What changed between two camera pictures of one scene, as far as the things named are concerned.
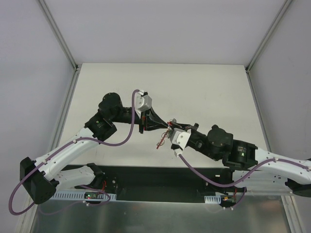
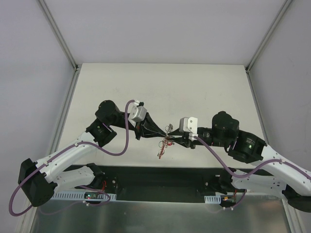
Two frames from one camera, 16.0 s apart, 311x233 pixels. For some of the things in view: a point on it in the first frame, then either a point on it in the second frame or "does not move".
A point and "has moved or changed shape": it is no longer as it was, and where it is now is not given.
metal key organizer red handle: [166, 134] has moved or changed shape
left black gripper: [142, 122] to [142, 126]
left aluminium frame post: [60, 39] does not move
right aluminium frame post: [248, 68] does not move
